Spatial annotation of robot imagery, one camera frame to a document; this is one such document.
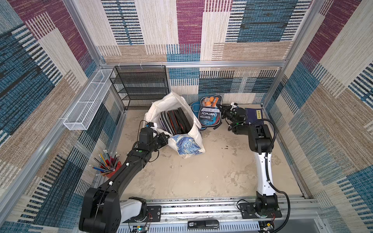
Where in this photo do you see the black red paddle case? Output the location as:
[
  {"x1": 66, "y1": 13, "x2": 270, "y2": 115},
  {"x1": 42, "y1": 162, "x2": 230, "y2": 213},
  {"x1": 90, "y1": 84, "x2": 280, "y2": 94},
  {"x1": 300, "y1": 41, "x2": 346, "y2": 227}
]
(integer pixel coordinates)
[{"x1": 170, "y1": 108, "x2": 192, "y2": 134}]

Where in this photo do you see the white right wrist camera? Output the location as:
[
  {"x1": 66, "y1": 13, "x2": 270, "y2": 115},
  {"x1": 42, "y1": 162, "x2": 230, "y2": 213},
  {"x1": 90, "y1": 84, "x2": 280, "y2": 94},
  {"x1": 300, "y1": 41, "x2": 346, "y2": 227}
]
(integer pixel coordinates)
[{"x1": 230, "y1": 102, "x2": 238, "y2": 111}]

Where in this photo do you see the canvas tote bag starry print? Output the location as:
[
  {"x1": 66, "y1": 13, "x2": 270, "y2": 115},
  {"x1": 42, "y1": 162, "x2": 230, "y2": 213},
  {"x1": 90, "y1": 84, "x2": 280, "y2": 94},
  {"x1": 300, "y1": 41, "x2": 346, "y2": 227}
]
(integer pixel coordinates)
[{"x1": 144, "y1": 91, "x2": 206, "y2": 159}]

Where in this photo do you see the black device on rail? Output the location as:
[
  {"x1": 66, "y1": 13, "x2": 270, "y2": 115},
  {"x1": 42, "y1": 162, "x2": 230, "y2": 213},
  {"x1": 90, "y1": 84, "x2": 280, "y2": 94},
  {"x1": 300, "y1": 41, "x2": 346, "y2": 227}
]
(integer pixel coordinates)
[{"x1": 187, "y1": 219, "x2": 220, "y2": 230}]

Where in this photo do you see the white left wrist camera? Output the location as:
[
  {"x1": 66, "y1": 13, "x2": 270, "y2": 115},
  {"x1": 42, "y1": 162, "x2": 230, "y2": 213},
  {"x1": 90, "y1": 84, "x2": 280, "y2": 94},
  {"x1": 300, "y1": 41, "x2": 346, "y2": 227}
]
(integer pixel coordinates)
[{"x1": 146, "y1": 122, "x2": 156, "y2": 128}]

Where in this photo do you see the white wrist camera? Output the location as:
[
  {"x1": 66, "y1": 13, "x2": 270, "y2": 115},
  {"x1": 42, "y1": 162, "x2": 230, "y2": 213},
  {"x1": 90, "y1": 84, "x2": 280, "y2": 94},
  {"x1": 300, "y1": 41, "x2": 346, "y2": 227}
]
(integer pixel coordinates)
[
  {"x1": 230, "y1": 102, "x2": 238, "y2": 111},
  {"x1": 146, "y1": 122, "x2": 156, "y2": 128}
]

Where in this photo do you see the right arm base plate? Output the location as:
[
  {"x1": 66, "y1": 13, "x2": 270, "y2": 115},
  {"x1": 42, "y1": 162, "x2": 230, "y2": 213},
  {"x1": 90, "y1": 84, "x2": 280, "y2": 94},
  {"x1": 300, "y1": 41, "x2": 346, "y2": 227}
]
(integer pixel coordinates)
[{"x1": 238, "y1": 202, "x2": 283, "y2": 219}]

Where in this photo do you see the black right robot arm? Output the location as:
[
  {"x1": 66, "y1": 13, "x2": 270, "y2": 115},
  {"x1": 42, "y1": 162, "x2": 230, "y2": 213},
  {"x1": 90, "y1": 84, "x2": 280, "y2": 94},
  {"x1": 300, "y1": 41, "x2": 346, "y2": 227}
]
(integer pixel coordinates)
[{"x1": 217, "y1": 103, "x2": 282, "y2": 218}]

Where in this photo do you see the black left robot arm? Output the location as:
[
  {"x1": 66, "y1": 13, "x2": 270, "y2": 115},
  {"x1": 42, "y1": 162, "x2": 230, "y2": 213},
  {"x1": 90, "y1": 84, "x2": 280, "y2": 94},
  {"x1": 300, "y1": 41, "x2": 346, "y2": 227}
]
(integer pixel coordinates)
[{"x1": 79, "y1": 127, "x2": 170, "y2": 233}]

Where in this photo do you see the purple paddle case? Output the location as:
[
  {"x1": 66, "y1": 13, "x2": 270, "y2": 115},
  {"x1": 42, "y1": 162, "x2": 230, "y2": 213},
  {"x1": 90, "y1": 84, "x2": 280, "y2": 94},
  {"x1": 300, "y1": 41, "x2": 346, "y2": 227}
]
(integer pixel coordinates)
[{"x1": 160, "y1": 111, "x2": 173, "y2": 135}]

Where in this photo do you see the clear ping pong set case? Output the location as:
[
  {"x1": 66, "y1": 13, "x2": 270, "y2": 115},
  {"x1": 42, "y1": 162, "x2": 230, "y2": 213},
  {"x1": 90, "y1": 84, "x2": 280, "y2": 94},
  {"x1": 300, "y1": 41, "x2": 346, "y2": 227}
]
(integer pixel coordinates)
[{"x1": 198, "y1": 95, "x2": 222, "y2": 127}]

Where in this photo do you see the white mesh wall basket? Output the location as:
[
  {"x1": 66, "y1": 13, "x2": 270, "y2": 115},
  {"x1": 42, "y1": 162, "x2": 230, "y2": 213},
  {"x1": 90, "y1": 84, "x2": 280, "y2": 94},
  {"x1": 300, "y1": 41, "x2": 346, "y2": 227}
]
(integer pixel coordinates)
[{"x1": 63, "y1": 70, "x2": 112, "y2": 131}]

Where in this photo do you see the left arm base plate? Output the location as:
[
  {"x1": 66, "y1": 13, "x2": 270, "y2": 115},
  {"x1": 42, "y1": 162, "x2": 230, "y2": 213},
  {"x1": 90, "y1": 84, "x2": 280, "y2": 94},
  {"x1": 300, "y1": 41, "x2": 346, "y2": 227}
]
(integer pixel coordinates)
[{"x1": 124, "y1": 205, "x2": 162, "y2": 224}]

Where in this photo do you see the black wire shelf rack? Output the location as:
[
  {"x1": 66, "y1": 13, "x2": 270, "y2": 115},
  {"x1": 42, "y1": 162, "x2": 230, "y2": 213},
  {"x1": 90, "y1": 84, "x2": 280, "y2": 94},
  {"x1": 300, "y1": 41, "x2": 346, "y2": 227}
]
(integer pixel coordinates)
[{"x1": 110, "y1": 65, "x2": 170, "y2": 110}]

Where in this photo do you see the red pencil cup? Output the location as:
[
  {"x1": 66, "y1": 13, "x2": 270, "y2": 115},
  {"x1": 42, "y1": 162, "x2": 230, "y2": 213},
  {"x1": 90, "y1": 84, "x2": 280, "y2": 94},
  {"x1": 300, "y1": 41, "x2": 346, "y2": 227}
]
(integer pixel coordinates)
[{"x1": 89, "y1": 150, "x2": 121, "y2": 179}]

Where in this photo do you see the blue ping pong paddle case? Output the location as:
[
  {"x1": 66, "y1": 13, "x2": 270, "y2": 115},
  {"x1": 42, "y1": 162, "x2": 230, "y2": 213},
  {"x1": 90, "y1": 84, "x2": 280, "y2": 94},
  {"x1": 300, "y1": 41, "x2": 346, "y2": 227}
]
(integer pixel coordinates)
[{"x1": 190, "y1": 101, "x2": 201, "y2": 118}]

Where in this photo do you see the dark blue notebook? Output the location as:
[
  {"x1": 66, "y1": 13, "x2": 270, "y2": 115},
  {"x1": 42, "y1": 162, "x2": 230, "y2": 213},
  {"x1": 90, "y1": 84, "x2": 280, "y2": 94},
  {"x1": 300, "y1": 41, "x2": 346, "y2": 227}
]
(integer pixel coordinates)
[{"x1": 245, "y1": 108, "x2": 264, "y2": 125}]

